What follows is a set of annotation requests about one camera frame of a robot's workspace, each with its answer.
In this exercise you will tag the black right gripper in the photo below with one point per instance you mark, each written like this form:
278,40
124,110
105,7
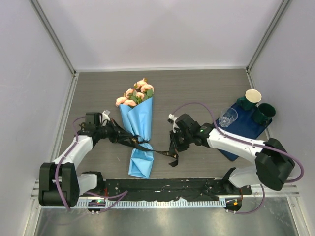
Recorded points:
174,145

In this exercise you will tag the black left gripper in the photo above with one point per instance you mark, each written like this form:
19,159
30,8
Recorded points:
113,137

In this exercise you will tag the black printed ribbon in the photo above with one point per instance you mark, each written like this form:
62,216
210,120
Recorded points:
172,152

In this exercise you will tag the large blue wrapping paper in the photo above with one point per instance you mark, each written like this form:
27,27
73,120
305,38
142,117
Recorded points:
138,121

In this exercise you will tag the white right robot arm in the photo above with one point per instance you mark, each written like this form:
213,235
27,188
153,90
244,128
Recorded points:
270,164

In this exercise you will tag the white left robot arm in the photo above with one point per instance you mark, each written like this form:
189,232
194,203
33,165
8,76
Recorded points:
59,184

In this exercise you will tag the clear plastic cup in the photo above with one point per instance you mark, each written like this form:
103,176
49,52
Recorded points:
227,117

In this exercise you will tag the dark green mug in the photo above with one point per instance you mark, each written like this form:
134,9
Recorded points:
263,114
245,104

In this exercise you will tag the beige paper cup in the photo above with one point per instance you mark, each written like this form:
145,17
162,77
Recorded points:
253,96

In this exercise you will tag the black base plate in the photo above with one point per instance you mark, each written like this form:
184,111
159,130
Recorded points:
172,187

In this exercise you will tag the slotted cable duct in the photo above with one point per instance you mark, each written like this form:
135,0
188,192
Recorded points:
180,203

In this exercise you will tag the aluminium frame rail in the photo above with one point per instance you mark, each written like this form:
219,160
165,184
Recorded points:
256,190

